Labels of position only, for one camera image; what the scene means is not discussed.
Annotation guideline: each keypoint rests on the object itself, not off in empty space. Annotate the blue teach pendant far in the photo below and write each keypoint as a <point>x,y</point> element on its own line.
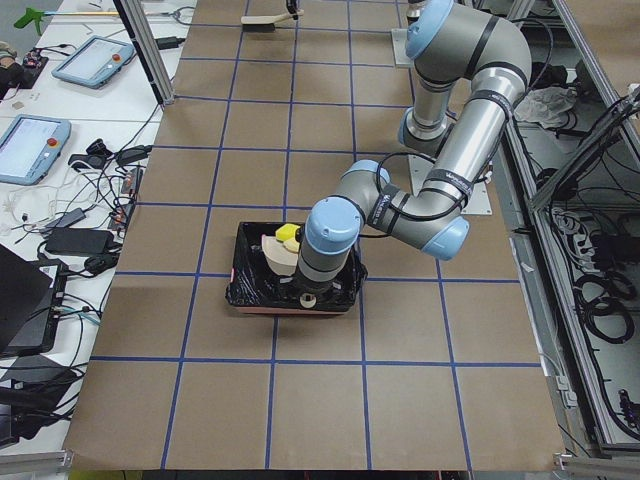
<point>95,62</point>

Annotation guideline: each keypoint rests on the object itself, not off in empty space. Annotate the black laptop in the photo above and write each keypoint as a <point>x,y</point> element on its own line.
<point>31,293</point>

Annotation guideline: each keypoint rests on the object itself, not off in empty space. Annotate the pink bin with black bag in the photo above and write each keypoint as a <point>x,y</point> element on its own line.
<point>255,288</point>

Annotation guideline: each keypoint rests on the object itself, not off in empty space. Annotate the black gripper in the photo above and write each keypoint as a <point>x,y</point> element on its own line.
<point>292,5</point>
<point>314,289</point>

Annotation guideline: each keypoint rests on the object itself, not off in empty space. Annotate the blue teach pendant near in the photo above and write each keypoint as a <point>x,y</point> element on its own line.
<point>30,146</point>

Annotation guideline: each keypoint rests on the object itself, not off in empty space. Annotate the black webcam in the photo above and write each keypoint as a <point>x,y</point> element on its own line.
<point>96,156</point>

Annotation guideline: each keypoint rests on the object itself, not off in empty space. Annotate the yellow sponge piece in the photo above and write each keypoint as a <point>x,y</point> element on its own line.
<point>286,232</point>

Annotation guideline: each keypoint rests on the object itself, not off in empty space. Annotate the blue teach pendant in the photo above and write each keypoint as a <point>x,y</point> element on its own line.
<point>30,146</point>
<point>95,62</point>

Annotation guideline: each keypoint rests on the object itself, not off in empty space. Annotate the black power brick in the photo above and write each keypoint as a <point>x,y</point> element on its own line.
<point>78,242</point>

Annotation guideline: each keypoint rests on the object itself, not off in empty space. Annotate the aluminium frame post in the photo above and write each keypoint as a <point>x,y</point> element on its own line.
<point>138,28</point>

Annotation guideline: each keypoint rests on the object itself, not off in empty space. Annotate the pale apple slice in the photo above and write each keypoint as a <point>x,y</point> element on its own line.
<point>292,245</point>

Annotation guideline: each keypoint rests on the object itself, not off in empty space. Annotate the beige plastic dustpan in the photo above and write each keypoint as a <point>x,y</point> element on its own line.
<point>279,259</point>

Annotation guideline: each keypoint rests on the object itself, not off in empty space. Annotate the beige hand brush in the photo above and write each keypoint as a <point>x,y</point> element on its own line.
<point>266,24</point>

